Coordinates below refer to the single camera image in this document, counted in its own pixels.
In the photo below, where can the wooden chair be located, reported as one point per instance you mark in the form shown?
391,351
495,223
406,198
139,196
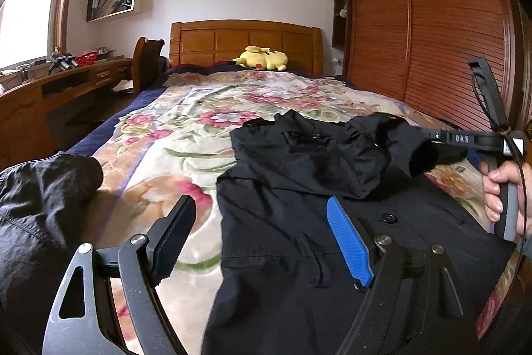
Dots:
143,64

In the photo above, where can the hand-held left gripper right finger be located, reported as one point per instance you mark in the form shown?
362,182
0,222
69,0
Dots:
347,238

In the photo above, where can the white clip lamp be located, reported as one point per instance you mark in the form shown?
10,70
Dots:
343,10

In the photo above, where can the red basket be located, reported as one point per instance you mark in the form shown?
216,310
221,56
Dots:
86,59

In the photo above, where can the black jacket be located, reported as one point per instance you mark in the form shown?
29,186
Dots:
270,213

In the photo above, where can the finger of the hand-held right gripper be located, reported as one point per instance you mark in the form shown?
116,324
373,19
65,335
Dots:
438,138

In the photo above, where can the floral blanket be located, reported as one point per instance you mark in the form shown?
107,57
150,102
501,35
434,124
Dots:
166,172

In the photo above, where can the dark grey garment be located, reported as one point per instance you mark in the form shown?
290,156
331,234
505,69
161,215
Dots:
37,205

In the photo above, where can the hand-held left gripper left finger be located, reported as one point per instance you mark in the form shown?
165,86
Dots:
176,230

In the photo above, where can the dark binders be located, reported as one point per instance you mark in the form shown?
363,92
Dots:
92,3

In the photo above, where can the blue cloth piece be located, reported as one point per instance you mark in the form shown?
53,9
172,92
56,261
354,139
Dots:
475,161

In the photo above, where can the wooden desk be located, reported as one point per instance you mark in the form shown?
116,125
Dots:
25,109

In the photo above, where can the person's right hand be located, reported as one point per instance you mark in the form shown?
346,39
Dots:
492,193

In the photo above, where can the window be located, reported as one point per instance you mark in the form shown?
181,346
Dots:
29,5

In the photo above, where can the wooden louvred wardrobe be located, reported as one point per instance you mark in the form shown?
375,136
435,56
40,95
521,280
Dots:
395,5

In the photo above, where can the yellow plush toy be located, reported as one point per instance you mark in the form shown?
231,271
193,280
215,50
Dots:
259,57

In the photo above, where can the wooden bed headboard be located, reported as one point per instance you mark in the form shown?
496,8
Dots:
216,39

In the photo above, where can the black metal gadget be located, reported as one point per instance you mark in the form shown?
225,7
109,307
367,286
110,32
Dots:
62,63

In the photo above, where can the white wall socket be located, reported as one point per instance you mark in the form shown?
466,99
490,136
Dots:
337,62

